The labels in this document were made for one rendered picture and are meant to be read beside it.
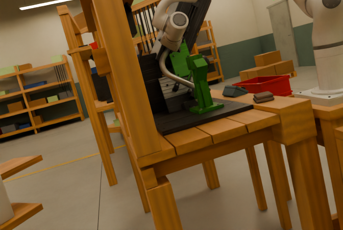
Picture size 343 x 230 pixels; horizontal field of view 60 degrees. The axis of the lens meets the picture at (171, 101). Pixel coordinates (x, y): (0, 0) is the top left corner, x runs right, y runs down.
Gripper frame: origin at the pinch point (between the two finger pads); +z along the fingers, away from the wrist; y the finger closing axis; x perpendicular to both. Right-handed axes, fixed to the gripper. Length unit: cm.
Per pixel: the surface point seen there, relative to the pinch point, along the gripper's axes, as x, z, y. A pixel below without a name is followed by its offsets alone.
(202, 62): 7.6, -21.8, -18.4
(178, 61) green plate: -0.4, 7.7, -8.2
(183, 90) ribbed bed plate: 11.9, 10.7, -18.2
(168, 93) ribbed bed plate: 17.9, 11.0, -12.0
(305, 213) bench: 46, -27, -85
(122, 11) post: 24, -57, 15
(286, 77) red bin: -26, 8, -68
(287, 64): -367, 508, -245
